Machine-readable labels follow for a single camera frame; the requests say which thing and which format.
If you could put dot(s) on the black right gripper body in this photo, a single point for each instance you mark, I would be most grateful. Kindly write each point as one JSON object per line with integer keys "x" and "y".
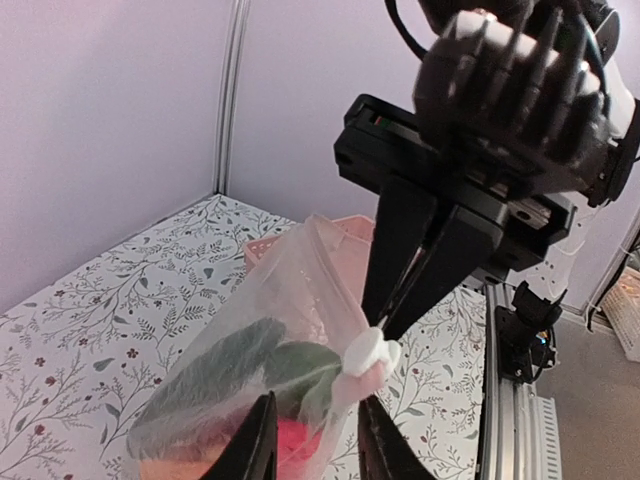
{"x": 372, "y": 149}

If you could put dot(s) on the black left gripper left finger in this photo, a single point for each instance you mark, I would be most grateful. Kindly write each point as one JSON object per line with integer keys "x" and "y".
{"x": 252, "y": 452}

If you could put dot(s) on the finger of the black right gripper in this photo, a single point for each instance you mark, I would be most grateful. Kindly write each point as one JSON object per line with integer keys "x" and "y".
{"x": 453, "y": 247}
{"x": 404, "y": 214}

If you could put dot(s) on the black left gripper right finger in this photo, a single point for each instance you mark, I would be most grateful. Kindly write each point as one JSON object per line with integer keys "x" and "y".
{"x": 383, "y": 452}

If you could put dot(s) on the red toy apple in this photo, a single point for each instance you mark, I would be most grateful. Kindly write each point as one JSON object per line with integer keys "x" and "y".
{"x": 296, "y": 442}

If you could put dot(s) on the dark green toy avocado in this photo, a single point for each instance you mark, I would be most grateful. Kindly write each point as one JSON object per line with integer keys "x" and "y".
{"x": 301, "y": 375}

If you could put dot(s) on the green toy cucumber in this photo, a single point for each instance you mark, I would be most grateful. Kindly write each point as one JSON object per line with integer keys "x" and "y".
{"x": 218, "y": 373}

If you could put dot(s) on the white bag zipper slider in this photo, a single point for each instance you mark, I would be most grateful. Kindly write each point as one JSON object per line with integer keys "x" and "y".
{"x": 368, "y": 349}

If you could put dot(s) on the clear zip top bag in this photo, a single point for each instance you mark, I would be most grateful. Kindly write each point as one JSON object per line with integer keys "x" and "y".
{"x": 295, "y": 329}

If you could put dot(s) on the orange toy mango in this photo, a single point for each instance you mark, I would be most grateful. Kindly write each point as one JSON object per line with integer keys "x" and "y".
{"x": 171, "y": 469}

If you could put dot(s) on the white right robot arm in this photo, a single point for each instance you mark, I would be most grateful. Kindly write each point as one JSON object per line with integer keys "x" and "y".
{"x": 531, "y": 16}

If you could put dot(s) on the pink plastic basket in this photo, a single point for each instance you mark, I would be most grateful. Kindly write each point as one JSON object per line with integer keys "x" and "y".
{"x": 349, "y": 236}

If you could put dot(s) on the white perforated crate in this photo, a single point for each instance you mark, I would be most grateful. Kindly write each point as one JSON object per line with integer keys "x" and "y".
{"x": 620, "y": 305}

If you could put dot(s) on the floral white table mat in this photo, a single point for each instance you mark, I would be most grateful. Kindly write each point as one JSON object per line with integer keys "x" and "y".
{"x": 80, "y": 358}

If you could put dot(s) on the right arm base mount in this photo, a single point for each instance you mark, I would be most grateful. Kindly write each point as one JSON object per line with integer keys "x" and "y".
{"x": 526, "y": 336}

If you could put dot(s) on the front aluminium rail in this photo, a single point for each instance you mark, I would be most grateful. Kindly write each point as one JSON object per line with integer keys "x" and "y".
{"x": 519, "y": 435}

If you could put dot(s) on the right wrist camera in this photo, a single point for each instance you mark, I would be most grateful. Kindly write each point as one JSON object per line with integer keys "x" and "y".
{"x": 529, "y": 115}

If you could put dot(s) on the right aluminium frame post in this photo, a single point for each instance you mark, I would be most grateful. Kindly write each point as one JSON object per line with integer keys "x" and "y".
{"x": 228, "y": 94}

